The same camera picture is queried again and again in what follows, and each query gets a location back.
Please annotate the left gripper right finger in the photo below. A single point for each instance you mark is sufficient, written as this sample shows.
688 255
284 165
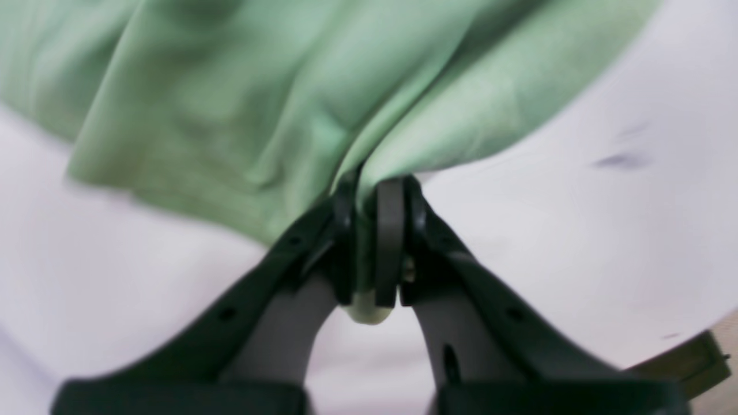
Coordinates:
490 352

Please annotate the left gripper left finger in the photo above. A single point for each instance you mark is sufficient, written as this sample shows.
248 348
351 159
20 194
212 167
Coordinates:
248 352

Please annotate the green t-shirt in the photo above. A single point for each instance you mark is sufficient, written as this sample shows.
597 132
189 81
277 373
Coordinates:
246 113

